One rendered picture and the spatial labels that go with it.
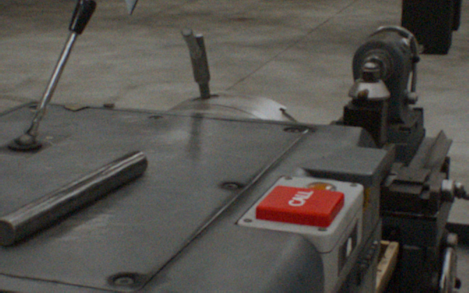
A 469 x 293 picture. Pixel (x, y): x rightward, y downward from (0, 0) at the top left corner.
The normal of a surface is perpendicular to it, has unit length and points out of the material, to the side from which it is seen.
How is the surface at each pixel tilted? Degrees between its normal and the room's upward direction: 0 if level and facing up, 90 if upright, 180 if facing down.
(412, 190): 0
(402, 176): 0
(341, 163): 0
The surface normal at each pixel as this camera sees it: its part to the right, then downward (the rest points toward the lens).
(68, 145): 0.00, -0.97
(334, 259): 0.95, 0.09
